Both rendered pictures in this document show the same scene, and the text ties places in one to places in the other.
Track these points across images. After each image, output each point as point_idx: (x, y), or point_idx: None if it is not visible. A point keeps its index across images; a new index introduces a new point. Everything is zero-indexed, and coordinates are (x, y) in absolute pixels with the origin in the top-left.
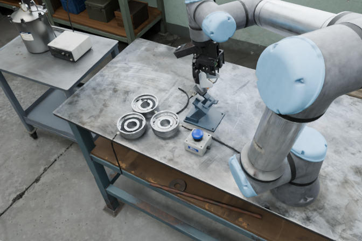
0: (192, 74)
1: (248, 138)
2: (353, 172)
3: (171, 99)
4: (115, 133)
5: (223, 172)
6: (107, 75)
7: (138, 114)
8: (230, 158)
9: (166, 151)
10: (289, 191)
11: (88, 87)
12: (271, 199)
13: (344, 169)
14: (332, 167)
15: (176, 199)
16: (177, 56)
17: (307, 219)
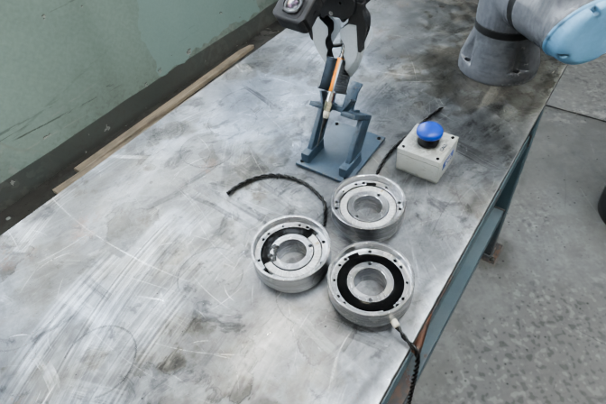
0: (365, 24)
1: (402, 98)
2: (463, 20)
3: (266, 208)
4: (381, 344)
5: (489, 131)
6: (70, 403)
7: (335, 259)
8: (591, 11)
9: (444, 217)
10: (537, 47)
11: None
12: (530, 85)
13: (458, 24)
14: (455, 32)
15: (436, 311)
16: (311, 22)
17: (555, 59)
